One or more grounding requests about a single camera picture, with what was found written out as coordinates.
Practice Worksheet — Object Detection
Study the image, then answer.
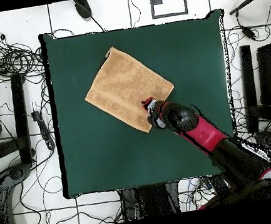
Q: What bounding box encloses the person's foot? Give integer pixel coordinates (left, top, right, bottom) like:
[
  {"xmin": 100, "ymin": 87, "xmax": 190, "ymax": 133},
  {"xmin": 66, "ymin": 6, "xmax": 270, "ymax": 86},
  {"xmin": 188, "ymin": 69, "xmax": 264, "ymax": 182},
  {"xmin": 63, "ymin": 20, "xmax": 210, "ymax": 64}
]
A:
[{"xmin": 73, "ymin": 0, "xmax": 94, "ymax": 21}]

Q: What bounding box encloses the black power strip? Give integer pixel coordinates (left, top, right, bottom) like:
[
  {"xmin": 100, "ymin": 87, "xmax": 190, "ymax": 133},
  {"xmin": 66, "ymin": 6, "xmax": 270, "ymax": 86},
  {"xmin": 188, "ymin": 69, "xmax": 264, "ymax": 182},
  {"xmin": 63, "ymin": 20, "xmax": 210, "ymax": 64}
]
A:
[{"xmin": 30, "ymin": 108, "xmax": 56, "ymax": 153}]

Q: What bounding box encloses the coiled black cable bundle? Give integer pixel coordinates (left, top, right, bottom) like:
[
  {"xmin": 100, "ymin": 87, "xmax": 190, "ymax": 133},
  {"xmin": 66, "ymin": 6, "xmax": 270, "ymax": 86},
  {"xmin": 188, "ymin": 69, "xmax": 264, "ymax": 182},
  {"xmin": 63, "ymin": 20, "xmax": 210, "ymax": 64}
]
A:
[{"xmin": 0, "ymin": 35, "xmax": 46, "ymax": 81}]

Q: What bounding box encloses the black stand bar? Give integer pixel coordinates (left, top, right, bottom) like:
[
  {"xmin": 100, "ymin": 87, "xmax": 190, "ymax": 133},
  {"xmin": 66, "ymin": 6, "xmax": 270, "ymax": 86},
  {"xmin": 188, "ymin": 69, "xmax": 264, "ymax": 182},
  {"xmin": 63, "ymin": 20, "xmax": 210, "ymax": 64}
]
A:
[
  {"xmin": 6, "ymin": 71, "xmax": 39, "ymax": 166},
  {"xmin": 235, "ymin": 44, "xmax": 265, "ymax": 135}
]

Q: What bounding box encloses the black power adapter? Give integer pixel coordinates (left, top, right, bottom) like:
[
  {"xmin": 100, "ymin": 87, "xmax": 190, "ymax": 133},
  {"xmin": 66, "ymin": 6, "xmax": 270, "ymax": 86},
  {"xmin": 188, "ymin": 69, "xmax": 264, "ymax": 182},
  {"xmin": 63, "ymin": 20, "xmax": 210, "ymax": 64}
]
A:
[{"xmin": 239, "ymin": 24, "xmax": 258, "ymax": 43}]

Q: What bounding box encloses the thin black cable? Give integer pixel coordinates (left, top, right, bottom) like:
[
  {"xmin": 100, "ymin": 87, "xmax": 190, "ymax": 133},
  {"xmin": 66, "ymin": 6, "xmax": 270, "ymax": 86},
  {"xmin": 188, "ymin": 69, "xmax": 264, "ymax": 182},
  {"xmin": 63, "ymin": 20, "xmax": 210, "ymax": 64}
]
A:
[{"xmin": 89, "ymin": 13, "xmax": 106, "ymax": 34}]

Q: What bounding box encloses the grey square floor frame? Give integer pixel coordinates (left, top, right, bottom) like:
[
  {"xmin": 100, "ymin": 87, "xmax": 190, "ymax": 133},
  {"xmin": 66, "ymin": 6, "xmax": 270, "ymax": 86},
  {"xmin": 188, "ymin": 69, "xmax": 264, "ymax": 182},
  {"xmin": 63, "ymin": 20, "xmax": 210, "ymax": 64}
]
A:
[{"xmin": 149, "ymin": 0, "xmax": 190, "ymax": 21}]

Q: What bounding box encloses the dark green table cloth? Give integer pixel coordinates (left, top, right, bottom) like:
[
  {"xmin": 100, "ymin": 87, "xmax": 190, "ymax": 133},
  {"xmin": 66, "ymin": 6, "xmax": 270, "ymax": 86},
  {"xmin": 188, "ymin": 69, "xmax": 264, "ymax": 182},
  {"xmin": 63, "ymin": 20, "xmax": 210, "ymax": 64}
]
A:
[{"xmin": 38, "ymin": 4, "xmax": 249, "ymax": 201}]

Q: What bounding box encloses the tan terry towel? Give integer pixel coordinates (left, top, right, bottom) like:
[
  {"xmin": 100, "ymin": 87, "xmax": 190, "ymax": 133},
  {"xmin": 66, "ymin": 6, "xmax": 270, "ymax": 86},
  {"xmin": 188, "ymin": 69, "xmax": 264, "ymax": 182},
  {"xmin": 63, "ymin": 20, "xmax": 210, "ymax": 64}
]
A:
[{"xmin": 77, "ymin": 38, "xmax": 181, "ymax": 143}]

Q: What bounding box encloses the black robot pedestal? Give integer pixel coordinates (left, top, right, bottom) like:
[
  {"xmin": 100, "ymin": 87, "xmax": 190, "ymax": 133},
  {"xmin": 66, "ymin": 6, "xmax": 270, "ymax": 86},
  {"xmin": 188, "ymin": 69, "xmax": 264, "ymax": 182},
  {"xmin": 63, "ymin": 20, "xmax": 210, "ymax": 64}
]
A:
[{"xmin": 118, "ymin": 180, "xmax": 184, "ymax": 222}]

